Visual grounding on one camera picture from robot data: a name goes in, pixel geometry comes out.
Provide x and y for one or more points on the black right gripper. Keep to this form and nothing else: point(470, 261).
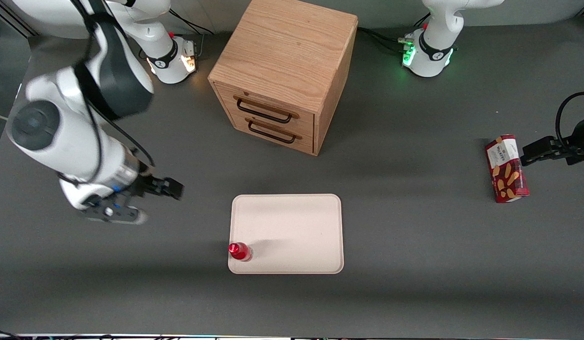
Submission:
point(147, 184)

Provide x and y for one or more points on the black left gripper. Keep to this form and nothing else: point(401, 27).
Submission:
point(568, 148)

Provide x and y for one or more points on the red coke bottle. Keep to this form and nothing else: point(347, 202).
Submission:
point(239, 251)

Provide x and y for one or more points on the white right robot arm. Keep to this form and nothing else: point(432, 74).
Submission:
point(70, 137)

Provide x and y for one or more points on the beige rectangular tray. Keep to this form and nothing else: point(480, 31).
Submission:
point(292, 231)

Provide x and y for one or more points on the red wafer biscuit box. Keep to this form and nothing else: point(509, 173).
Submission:
point(506, 170)

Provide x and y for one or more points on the wooden drawer cabinet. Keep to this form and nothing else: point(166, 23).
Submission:
point(282, 61)

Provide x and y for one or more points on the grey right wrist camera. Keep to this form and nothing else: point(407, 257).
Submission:
point(122, 215)

